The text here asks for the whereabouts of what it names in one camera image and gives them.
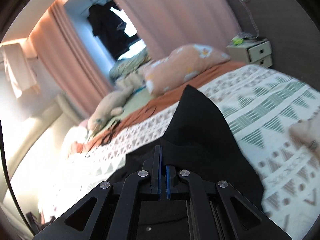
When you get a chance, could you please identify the black garment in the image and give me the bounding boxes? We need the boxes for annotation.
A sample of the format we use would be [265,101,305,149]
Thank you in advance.
[110,86,264,239]

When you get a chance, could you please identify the dark hanging clothes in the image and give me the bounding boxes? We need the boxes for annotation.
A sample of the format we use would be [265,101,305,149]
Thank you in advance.
[87,0,140,61]

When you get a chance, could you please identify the beige plush toy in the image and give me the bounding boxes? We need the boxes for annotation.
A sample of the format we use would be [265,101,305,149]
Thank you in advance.
[87,72,144,134]

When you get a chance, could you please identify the rumpled light quilt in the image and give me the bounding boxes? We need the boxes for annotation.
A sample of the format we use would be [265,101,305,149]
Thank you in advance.
[109,47,151,81]

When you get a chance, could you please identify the orange patterned pillow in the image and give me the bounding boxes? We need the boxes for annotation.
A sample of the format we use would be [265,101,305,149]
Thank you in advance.
[142,44,231,96]

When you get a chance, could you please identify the green item on cabinet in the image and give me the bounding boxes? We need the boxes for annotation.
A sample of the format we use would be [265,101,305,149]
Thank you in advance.
[232,35,244,46]

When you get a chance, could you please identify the cream bedside cabinet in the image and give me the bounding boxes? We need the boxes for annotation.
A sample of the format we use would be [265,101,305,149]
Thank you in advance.
[226,38,273,68]

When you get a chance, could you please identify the pink curtain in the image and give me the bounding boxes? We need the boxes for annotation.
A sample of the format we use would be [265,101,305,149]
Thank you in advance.
[29,0,241,116]

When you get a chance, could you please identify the hanging light shirt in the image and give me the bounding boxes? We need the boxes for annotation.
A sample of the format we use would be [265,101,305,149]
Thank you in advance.
[1,43,40,99]

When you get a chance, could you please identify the black cable on bed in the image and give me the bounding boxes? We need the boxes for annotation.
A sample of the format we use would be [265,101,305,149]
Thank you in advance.
[97,107,156,147]

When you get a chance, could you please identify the black camera cable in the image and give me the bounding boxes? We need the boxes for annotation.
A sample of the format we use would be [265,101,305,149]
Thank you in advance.
[0,118,34,238]

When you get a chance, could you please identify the white charger cable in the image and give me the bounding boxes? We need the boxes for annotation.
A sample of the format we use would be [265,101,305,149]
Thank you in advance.
[238,0,261,40]

